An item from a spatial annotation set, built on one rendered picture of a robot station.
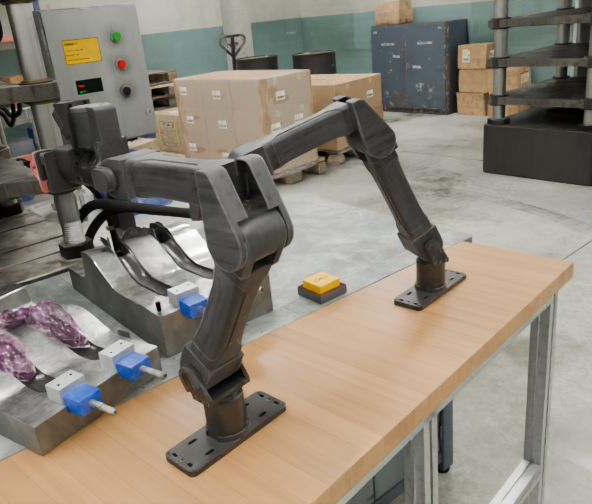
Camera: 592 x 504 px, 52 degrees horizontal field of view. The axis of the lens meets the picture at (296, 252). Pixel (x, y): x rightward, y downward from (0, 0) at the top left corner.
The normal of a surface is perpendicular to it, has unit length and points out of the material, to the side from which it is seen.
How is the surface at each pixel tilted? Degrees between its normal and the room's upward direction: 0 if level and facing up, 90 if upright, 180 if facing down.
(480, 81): 88
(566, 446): 0
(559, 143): 90
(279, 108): 83
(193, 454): 0
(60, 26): 90
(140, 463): 0
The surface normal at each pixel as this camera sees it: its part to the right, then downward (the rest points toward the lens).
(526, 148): -0.74, 0.31
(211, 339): -0.59, 0.28
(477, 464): -0.10, -0.93
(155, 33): 0.67, 0.22
